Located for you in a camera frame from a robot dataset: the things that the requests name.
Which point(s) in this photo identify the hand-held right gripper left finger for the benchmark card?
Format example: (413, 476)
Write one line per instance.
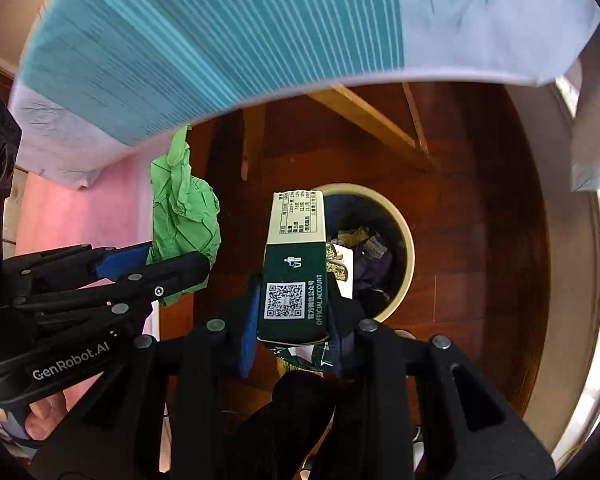
(247, 325)

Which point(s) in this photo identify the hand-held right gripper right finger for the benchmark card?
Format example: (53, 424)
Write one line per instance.
(337, 340)

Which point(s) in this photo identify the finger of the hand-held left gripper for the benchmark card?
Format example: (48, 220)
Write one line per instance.
(125, 261)
(170, 275)

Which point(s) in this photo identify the green paper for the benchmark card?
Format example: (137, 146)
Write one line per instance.
(185, 220)

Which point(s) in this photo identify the dark green carton box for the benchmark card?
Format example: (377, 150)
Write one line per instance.
(292, 280)

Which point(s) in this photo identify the cream round trash bin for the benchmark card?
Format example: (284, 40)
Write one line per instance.
(405, 260)

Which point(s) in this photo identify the person's left hand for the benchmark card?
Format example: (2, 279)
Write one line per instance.
(45, 417)

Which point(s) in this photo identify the pink bed sheet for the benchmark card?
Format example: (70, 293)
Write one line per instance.
(70, 220)

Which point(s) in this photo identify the leaf printed tablecloth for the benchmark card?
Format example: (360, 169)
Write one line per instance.
(230, 35)

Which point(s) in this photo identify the wooden table frame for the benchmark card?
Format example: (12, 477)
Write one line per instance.
(370, 115)

